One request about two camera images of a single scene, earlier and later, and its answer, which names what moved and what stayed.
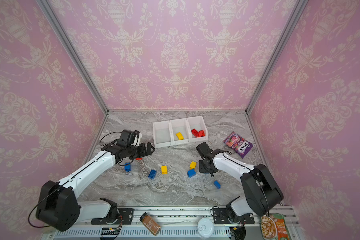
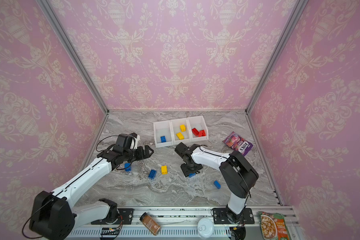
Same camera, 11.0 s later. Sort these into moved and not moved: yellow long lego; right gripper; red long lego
Moved: right gripper
Not moved: red long lego; yellow long lego
